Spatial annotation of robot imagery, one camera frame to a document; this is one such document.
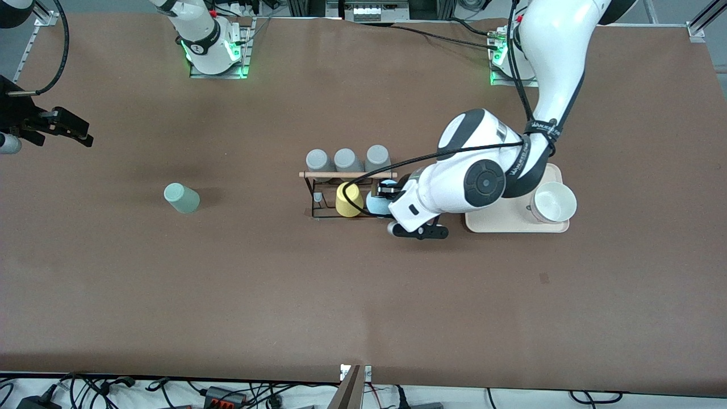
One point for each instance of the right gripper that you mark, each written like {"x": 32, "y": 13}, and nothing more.
{"x": 17, "y": 116}

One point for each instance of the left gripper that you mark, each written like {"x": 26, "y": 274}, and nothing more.
{"x": 399, "y": 188}

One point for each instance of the light blue cup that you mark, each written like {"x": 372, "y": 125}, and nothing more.
{"x": 376, "y": 205}

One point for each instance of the pale green cup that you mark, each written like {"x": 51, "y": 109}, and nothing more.
{"x": 182, "y": 199}

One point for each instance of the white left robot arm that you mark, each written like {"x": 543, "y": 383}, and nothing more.
{"x": 556, "y": 57}

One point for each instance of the grey cup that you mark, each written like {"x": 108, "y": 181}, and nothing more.
{"x": 318, "y": 160}
{"x": 347, "y": 159}
{"x": 378, "y": 158}

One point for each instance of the yellow cup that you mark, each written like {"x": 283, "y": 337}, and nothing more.
{"x": 349, "y": 201}

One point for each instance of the beige rabbit print tray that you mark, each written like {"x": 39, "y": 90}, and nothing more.
{"x": 511, "y": 222}

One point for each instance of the white bowl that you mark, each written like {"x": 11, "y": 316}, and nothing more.
{"x": 554, "y": 201}

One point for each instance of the grey electrical box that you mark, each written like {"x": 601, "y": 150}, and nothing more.
{"x": 367, "y": 10}

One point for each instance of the black plug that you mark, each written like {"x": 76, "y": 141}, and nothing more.
{"x": 402, "y": 400}

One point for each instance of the grey orange power adapter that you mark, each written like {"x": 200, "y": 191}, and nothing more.
{"x": 224, "y": 396}

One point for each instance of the black power brick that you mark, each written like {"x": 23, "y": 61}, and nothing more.
{"x": 40, "y": 403}

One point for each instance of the aluminium corner profile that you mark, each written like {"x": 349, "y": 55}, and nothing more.
{"x": 701, "y": 25}

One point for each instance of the black left camera mount bracket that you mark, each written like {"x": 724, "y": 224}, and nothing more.
{"x": 423, "y": 232}

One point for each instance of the aluminium table edge rail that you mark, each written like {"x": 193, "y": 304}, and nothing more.
{"x": 40, "y": 40}

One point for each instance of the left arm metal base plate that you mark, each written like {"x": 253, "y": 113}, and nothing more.
{"x": 500, "y": 79}

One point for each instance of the white marker bracket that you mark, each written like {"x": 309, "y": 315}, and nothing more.
{"x": 367, "y": 373}

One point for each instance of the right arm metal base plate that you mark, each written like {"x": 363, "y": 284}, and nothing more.
{"x": 245, "y": 51}

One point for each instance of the grey metal post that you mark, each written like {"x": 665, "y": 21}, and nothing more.
{"x": 346, "y": 395}

